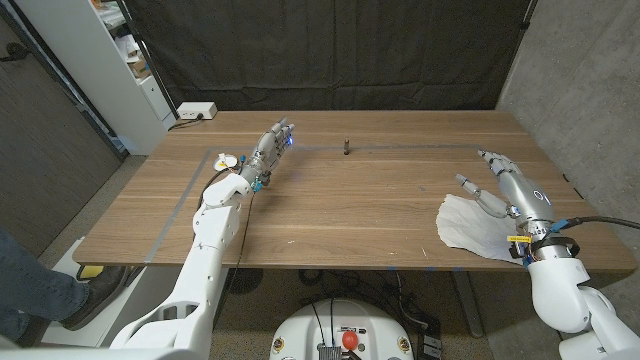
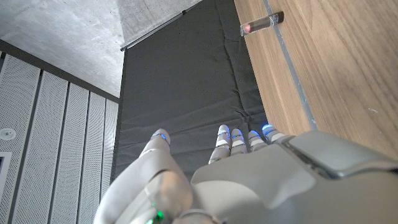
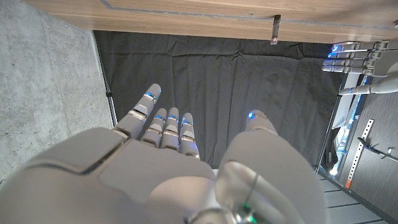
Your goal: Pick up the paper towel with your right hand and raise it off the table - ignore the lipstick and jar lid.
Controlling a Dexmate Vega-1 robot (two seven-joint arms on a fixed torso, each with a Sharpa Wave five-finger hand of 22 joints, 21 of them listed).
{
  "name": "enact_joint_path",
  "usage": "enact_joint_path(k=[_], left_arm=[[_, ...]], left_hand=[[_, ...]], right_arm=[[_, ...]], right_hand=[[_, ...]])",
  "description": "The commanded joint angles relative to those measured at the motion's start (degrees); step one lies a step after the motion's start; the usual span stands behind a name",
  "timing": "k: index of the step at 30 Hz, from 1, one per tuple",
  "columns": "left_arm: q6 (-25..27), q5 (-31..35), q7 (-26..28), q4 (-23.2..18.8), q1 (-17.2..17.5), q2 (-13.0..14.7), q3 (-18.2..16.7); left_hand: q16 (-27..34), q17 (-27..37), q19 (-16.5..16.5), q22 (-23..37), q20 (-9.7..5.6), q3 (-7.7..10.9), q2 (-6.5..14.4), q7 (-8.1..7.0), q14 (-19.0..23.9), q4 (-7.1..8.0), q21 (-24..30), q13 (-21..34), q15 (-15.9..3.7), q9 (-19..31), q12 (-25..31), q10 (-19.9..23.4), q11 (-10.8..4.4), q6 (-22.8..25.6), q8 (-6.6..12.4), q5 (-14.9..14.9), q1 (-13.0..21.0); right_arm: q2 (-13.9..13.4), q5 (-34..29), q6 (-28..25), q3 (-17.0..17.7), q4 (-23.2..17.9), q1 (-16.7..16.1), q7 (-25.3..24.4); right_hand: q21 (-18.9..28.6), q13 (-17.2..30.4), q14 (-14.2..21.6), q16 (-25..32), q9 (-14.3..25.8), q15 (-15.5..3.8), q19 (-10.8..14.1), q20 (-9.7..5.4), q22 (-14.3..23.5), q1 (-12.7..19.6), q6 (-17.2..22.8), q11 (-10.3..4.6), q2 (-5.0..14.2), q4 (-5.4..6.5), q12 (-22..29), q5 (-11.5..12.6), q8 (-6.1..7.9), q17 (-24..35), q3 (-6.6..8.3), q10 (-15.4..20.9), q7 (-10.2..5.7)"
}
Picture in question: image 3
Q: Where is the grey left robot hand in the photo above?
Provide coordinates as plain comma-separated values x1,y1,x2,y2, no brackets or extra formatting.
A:
321,38,398,96

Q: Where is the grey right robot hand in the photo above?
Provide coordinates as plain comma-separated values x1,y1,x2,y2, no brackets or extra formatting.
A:
0,83,331,224

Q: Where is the black backdrop curtain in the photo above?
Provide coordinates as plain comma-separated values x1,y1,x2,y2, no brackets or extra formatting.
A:
93,30,346,169

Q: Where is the black door handle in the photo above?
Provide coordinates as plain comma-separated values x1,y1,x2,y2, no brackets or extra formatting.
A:
356,136,398,163

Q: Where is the black backdrop stand pole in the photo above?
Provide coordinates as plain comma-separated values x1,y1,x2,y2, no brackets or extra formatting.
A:
95,39,118,127
314,73,348,174

